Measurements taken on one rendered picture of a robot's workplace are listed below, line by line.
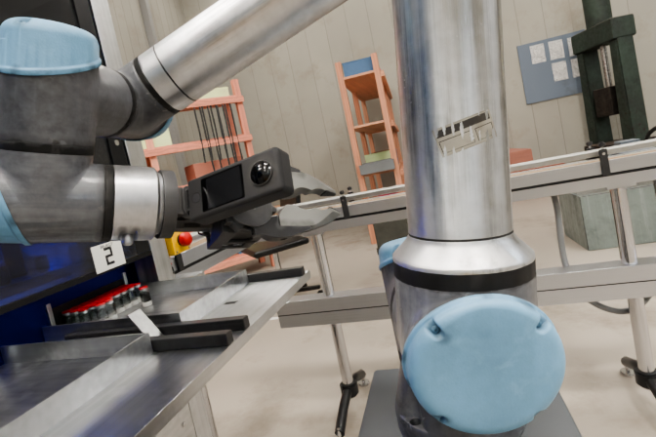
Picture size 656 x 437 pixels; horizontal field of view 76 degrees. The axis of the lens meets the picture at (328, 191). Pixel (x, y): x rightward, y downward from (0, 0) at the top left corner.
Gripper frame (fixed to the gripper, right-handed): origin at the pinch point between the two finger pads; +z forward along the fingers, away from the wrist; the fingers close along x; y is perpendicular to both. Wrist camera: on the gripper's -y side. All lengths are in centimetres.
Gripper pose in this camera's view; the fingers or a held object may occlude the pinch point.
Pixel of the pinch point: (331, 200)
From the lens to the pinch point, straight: 52.2
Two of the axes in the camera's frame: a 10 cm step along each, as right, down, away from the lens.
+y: -5.0, 4.1, 7.6
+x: 1.9, 9.1, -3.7
